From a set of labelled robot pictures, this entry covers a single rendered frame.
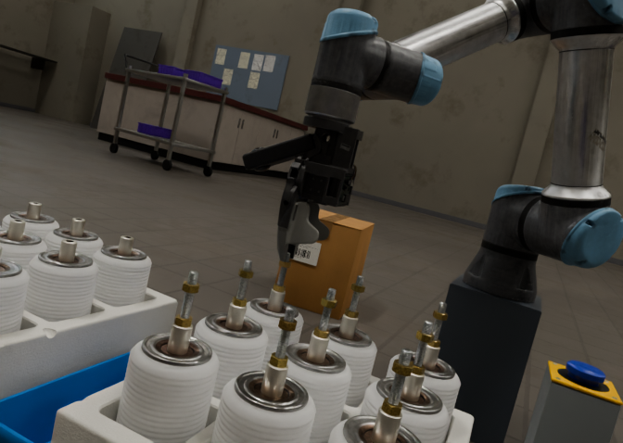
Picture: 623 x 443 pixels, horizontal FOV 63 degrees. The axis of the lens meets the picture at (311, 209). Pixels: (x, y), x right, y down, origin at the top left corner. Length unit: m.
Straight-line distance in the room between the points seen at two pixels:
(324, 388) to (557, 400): 0.26
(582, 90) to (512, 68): 7.54
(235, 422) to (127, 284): 0.44
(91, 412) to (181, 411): 0.10
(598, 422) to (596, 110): 0.55
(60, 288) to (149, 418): 0.31
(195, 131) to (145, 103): 0.96
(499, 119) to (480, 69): 0.84
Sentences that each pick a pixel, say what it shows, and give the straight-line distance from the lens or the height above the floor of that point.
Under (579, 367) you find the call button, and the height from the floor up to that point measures 0.33.
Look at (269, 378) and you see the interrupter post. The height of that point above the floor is 0.27.
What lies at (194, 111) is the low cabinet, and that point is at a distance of 7.02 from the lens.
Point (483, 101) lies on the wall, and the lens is 8.46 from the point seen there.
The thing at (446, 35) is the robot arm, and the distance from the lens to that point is 0.97.
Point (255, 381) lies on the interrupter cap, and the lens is 0.55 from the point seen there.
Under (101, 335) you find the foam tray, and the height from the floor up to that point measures 0.15.
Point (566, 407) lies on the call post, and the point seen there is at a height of 0.29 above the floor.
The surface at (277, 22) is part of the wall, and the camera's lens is 9.94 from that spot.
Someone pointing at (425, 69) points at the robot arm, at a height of 0.65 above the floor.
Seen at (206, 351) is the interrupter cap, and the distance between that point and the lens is 0.59.
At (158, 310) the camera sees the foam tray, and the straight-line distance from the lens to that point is 0.93.
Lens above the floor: 0.49
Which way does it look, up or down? 6 degrees down
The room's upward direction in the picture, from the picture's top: 13 degrees clockwise
